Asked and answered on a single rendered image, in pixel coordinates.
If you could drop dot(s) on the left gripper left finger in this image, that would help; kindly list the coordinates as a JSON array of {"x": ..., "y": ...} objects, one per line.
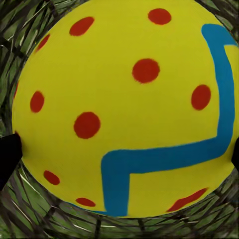
[{"x": 10, "y": 155}]

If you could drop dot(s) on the wicker basket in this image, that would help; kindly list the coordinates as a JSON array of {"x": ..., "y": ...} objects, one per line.
[{"x": 44, "y": 227}]

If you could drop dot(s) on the easter egg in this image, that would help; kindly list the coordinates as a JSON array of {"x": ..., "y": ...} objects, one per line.
[{"x": 130, "y": 108}]

